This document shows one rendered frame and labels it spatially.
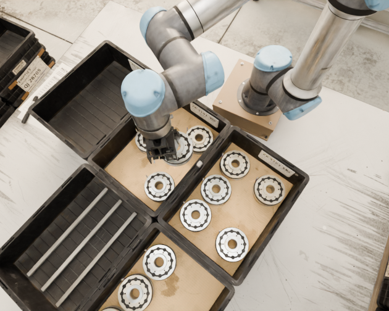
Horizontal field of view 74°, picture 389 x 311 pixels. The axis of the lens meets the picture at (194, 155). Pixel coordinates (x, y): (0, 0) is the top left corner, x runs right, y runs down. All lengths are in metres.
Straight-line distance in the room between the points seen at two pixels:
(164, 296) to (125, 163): 0.45
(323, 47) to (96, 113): 0.80
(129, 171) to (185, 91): 0.53
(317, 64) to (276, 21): 1.85
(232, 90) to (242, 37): 1.33
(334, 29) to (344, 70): 1.76
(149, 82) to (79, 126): 0.66
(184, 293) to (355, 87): 1.97
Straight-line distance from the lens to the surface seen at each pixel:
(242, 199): 0.91
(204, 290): 0.89
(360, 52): 2.62
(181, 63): 0.50
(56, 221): 1.01
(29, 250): 1.04
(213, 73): 0.50
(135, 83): 0.46
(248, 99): 1.05
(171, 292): 0.90
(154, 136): 0.55
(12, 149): 1.35
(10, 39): 2.05
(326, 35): 0.71
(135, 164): 0.95
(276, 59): 0.92
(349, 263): 1.15
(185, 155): 0.76
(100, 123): 1.06
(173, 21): 0.57
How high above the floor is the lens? 1.71
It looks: 70 degrees down
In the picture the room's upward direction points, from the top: 3 degrees counter-clockwise
